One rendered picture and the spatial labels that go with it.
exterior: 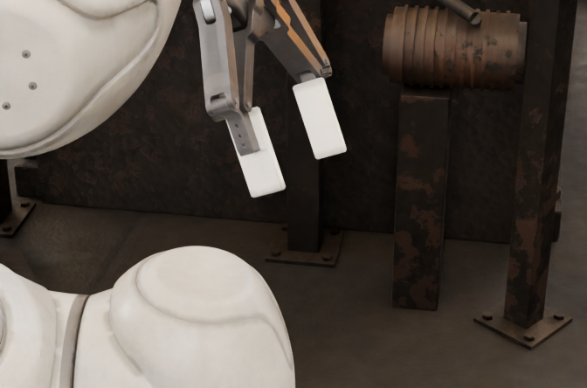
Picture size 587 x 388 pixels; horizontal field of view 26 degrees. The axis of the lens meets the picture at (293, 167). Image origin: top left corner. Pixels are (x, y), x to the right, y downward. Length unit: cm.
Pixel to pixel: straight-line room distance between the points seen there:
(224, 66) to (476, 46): 103
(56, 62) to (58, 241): 199
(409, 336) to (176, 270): 114
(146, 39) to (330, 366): 159
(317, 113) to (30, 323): 32
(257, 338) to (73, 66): 59
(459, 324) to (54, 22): 178
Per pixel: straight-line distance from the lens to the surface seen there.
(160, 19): 54
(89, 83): 49
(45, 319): 106
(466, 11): 196
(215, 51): 101
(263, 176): 102
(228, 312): 103
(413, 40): 199
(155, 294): 103
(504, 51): 199
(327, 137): 114
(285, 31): 111
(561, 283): 234
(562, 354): 216
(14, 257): 241
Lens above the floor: 124
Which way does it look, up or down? 27 degrees down
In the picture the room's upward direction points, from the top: straight up
